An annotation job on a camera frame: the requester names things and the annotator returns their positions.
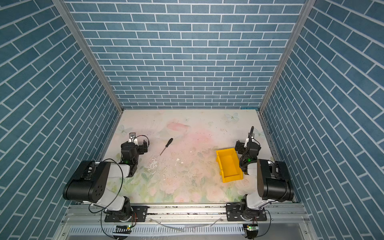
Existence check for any right green circuit board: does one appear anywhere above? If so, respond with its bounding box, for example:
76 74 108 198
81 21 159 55
243 224 259 240

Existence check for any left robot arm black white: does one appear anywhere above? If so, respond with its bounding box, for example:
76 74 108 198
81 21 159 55
63 138 150 222

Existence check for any white slotted cable duct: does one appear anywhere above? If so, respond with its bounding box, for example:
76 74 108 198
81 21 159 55
68 224 244 237

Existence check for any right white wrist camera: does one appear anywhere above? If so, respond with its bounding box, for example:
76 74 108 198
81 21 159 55
244 126 254 148

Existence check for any left aluminium corner post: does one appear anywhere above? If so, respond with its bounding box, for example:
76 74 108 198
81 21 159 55
52 0 124 114

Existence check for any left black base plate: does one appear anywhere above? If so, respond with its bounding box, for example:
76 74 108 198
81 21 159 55
105 206 149 223

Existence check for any yellow plastic bin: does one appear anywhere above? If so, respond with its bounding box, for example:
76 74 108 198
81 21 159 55
216 148 244 183

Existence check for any right aluminium corner post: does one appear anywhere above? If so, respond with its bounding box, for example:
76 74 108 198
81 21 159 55
259 0 316 114

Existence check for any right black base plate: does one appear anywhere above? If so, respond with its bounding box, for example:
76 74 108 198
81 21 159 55
225 203 267 222

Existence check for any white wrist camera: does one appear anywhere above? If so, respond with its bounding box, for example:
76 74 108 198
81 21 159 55
244 126 254 148
128 133 139 145

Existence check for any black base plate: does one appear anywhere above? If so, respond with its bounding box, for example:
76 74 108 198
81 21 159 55
105 206 149 223
225 203 267 222

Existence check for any black handled screwdriver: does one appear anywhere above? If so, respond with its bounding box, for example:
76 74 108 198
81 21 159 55
160 138 173 156

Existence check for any left green circuit board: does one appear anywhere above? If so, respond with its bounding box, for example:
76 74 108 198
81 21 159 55
113 225 133 239

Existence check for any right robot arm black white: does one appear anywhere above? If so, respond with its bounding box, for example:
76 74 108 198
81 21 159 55
235 140 294 220

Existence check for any green circuit board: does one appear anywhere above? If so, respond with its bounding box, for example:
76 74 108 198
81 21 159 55
243 224 259 240
113 225 133 239

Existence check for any aluminium corner post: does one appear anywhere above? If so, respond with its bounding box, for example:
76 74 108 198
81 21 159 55
52 0 124 114
259 0 316 114

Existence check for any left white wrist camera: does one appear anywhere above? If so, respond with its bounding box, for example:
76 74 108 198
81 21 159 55
128 133 139 145

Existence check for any aluminium front rail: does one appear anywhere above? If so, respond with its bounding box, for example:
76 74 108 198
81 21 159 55
61 202 310 226

